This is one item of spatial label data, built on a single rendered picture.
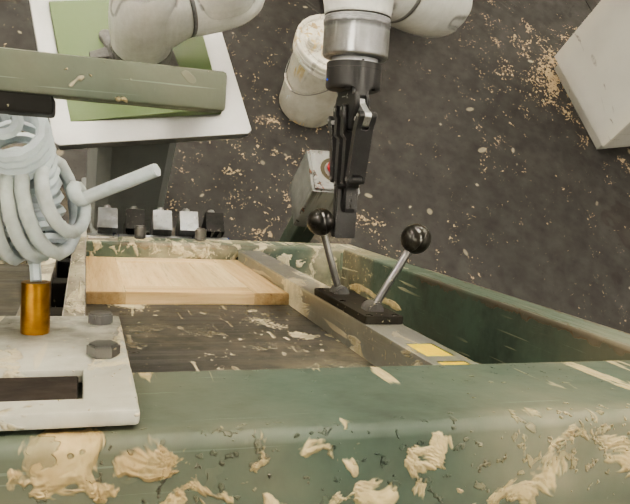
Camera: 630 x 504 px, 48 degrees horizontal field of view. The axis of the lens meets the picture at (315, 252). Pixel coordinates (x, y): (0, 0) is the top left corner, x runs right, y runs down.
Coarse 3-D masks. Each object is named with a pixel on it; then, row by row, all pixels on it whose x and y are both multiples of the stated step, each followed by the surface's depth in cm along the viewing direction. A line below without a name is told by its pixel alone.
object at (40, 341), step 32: (0, 96) 33; (32, 96) 33; (0, 128) 36; (32, 128) 40; (0, 160) 36; (32, 160) 37; (32, 192) 39; (32, 288) 40; (64, 288) 83; (0, 320) 44; (32, 320) 40; (64, 320) 45; (96, 320) 44; (0, 352) 36; (32, 352) 37; (64, 352) 37; (96, 352) 36; (96, 384) 32; (128, 384) 32; (0, 416) 28; (32, 416) 28; (64, 416) 28; (96, 416) 29; (128, 416) 29
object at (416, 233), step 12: (408, 228) 87; (420, 228) 86; (408, 240) 86; (420, 240) 86; (408, 252) 87; (420, 252) 87; (396, 264) 87; (396, 276) 87; (384, 288) 87; (372, 300) 87
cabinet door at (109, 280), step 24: (96, 264) 131; (120, 264) 136; (144, 264) 138; (168, 264) 140; (192, 264) 142; (216, 264) 143; (240, 264) 145; (96, 288) 107; (120, 288) 108; (144, 288) 109; (168, 288) 111; (192, 288) 112; (216, 288) 114; (240, 288) 115; (264, 288) 117
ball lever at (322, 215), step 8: (320, 208) 96; (312, 216) 95; (320, 216) 94; (328, 216) 95; (312, 224) 95; (320, 224) 94; (328, 224) 95; (312, 232) 96; (320, 232) 95; (328, 232) 96; (328, 240) 97; (328, 248) 97; (328, 256) 97; (328, 264) 97; (336, 272) 97; (336, 280) 98; (336, 288) 97; (344, 288) 97
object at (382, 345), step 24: (264, 264) 131; (288, 288) 114; (312, 288) 107; (312, 312) 102; (336, 312) 92; (336, 336) 92; (360, 336) 84; (384, 336) 77; (408, 336) 78; (384, 360) 77; (408, 360) 71; (432, 360) 68; (456, 360) 69
